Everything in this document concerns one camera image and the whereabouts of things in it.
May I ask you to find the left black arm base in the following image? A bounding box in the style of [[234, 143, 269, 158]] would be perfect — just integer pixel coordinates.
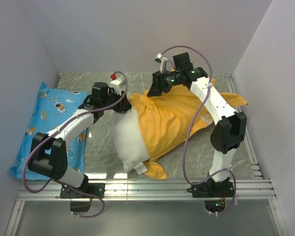
[[59, 183, 105, 218]]

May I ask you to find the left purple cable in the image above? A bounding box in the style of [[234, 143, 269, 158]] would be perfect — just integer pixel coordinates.
[[22, 71, 128, 218]]

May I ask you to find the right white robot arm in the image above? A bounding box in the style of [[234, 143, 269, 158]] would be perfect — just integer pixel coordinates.
[[147, 52, 247, 197]]

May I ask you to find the blue cartoon pillow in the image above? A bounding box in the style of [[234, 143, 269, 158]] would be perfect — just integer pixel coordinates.
[[8, 83, 88, 179]]

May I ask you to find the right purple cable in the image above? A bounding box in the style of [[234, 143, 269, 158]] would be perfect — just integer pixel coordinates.
[[159, 45, 237, 215]]

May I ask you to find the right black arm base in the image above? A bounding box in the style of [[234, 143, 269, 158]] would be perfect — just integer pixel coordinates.
[[186, 178, 236, 215]]

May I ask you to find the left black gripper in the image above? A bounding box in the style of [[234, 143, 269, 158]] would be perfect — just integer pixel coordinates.
[[102, 88, 133, 113]]

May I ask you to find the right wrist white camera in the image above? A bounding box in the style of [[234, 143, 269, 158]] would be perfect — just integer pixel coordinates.
[[154, 53, 172, 74]]

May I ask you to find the orange pillowcase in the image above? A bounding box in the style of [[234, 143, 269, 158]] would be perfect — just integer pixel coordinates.
[[127, 78, 250, 180]]

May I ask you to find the aluminium mounting rail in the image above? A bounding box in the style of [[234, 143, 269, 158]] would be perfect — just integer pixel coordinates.
[[16, 179, 276, 201]]

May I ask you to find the wrist white camera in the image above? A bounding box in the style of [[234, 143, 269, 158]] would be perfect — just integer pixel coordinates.
[[109, 74, 127, 95], [154, 53, 172, 74]]

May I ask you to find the purple cable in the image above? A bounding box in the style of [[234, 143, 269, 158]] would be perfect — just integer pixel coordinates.
[[22, 71, 128, 218], [159, 45, 237, 215]]

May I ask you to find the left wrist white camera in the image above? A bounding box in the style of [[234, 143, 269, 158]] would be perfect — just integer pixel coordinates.
[[109, 74, 127, 95]]

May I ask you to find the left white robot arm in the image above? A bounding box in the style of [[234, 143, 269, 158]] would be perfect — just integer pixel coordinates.
[[24, 79, 131, 198]]

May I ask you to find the white pillow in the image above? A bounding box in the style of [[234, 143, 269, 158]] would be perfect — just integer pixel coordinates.
[[111, 108, 150, 175]]

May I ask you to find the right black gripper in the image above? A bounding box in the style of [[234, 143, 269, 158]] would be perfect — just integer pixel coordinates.
[[147, 69, 182, 97]]

